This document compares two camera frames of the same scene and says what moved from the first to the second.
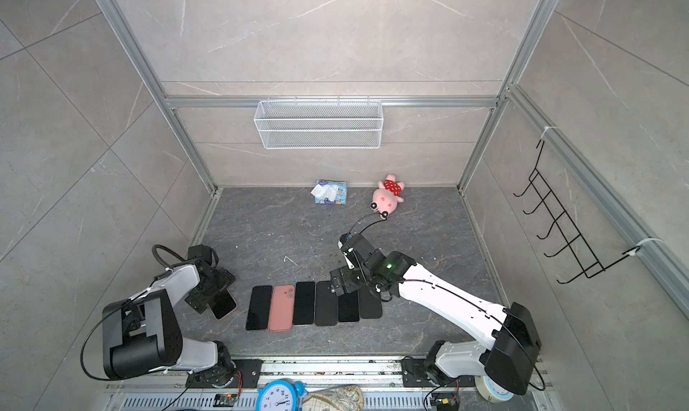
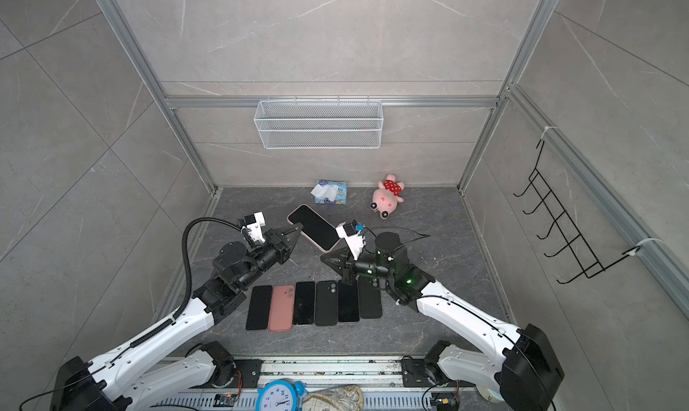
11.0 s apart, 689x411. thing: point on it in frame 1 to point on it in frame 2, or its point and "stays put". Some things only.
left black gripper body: x=219 y=281 to x=279 y=249
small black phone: x=326 y=305 stays put
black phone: x=349 y=307 stays put
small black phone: x=370 y=305 stays put
